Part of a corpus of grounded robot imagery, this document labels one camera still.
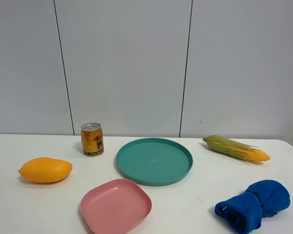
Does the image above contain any rolled blue towel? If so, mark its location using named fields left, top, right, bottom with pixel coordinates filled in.
left=214, top=180, right=291, bottom=234

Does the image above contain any corn cob with husk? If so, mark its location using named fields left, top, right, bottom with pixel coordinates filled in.
left=203, top=135, right=271, bottom=164

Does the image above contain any yellow mango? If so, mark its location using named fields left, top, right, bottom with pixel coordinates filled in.
left=19, top=157, right=73, bottom=183

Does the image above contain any square pink plate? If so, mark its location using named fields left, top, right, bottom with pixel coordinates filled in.
left=81, top=179, right=152, bottom=234

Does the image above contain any gold energy drink can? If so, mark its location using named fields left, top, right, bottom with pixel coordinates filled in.
left=81, top=122, right=104, bottom=156

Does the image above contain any round teal plate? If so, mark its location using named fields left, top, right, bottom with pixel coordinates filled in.
left=115, top=138, right=193, bottom=187

